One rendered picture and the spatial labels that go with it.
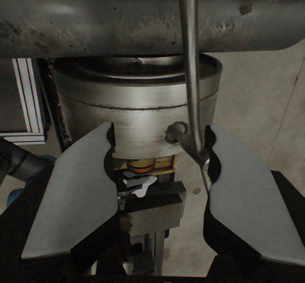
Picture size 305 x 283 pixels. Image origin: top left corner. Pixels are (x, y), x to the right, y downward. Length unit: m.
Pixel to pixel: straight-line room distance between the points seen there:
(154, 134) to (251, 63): 1.70
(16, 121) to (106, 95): 1.26
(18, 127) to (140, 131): 1.28
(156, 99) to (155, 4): 0.11
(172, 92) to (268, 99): 1.99
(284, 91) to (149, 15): 2.14
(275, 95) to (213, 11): 2.04
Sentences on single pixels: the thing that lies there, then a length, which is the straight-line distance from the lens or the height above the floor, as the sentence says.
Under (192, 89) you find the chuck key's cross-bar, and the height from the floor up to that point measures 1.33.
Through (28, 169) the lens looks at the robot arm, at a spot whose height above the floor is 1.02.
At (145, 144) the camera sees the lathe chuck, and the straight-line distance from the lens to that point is 0.31.
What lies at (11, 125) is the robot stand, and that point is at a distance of 1.54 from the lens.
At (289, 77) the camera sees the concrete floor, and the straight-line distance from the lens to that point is 2.30.
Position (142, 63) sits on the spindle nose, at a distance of 0.32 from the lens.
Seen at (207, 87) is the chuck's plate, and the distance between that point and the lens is 0.33.
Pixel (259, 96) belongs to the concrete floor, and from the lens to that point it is 2.16.
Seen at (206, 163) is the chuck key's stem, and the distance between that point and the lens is 0.26.
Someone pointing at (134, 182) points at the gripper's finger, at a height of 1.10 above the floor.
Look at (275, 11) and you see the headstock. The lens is 0.31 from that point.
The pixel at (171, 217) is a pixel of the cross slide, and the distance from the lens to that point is 0.95.
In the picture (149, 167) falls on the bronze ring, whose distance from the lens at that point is 0.51.
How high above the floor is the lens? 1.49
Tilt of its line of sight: 56 degrees down
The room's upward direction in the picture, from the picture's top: 154 degrees clockwise
